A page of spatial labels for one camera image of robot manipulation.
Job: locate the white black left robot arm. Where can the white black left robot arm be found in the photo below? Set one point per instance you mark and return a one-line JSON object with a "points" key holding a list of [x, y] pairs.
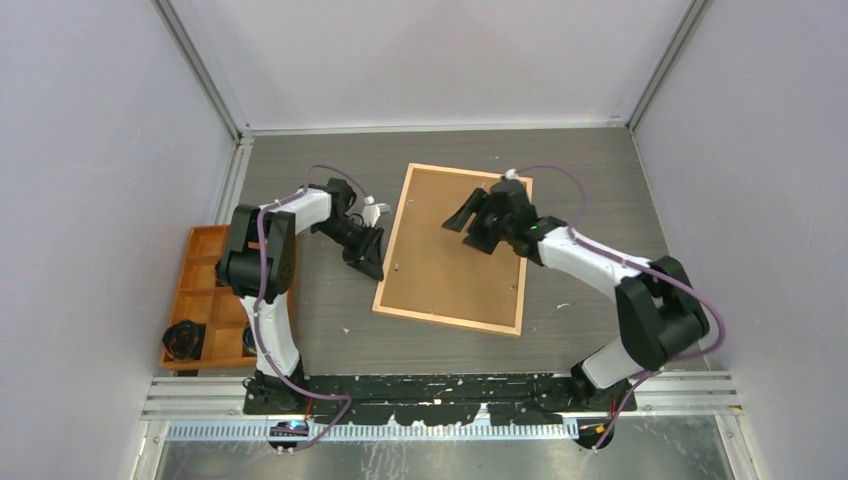
{"points": [[258, 263]]}

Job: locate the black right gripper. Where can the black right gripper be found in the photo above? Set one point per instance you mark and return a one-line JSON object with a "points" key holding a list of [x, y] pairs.
{"points": [[479, 239]]}

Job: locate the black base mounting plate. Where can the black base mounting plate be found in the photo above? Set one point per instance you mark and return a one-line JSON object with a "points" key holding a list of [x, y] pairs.
{"points": [[434, 400]]}

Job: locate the light wooden picture frame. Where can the light wooden picture frame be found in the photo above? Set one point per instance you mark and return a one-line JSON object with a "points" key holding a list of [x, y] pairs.
{"points": [[381, 291]]}

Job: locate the orange compartment tray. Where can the orange compartment tray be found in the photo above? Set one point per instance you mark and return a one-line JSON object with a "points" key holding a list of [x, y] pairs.
{"points": [[219, 313]]}

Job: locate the aluminium rail front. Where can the aluminium rail front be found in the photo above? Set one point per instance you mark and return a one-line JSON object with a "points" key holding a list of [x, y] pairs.
{"points": [[211, 409]]}

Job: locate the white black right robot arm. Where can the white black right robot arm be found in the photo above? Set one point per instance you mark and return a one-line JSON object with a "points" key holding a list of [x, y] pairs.
{"points": [[659, 317]]}

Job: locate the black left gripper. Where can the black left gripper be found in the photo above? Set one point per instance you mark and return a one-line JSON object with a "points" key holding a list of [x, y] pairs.
{"points": [[371, 260]]}

